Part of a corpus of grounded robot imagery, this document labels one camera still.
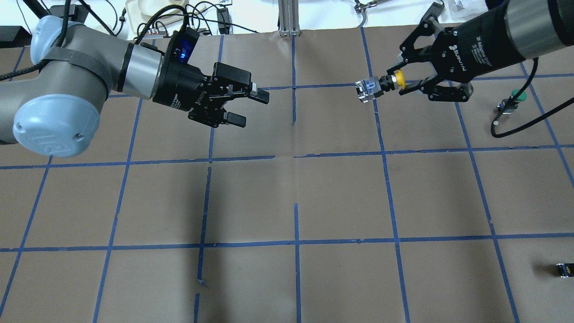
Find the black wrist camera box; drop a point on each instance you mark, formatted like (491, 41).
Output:
(182, 45)

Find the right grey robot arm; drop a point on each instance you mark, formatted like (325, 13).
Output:
(536, 27)

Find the green push button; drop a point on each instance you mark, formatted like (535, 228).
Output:
(508, 106)

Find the small black contact block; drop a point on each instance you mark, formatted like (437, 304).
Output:
(565, 269)

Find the yellow push button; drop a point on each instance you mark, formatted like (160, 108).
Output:
(374, 87)

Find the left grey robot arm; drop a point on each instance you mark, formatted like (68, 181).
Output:
(57, 113)

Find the beige tray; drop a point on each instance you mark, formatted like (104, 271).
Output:
(140, 11)

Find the aluminium frame post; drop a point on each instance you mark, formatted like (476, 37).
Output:
(288, 18)

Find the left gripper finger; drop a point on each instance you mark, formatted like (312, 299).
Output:
(257, 94)
(230, 118)

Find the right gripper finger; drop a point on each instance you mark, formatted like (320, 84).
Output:
(412, 65)
(423, 86)

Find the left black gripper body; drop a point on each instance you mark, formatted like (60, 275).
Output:
(181, 87)

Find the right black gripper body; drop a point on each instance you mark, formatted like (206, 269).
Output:
(482, 47)

